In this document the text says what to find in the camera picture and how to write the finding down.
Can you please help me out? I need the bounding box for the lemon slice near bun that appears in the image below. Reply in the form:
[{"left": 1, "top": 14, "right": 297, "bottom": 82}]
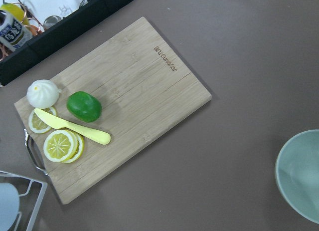
[{"left": 28, "top": 106, "right": 57, "bottom": 134}]

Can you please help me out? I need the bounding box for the white steamed bun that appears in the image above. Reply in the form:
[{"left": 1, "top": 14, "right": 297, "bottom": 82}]
[{"left": 26, "top": 79, "right": 61, "bottom": 109}]

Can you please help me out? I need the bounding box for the yellow plastic knife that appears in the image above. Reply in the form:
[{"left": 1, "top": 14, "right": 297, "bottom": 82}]
[{"left": 34, "top": 108, "right": 111, "bottom": 145}]

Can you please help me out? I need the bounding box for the green bowl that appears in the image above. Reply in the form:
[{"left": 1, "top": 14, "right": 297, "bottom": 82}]
[{"left": 275, "top": 129, "right": 319, "bottom": 224}]

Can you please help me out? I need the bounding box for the white wire cup rack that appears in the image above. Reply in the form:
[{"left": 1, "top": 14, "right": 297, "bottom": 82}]
[{"left": 0, "top": 171, "right": 47, "bottom": 231}]

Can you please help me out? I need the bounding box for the light blue cup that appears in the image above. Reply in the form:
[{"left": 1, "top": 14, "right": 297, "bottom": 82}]
[{"left": 0, "top": 183, "right": 19, "bottom": 231}]

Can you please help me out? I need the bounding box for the wooden cutting board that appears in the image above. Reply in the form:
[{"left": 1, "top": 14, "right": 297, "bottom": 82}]
[{"left": 13, "top": 16, "right": 212, "bottom": 205}]

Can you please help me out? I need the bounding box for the green lime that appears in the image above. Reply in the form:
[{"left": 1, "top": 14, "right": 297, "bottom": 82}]
[{"left": 66, "top": 91, "right": 102, "bottom": 123}]

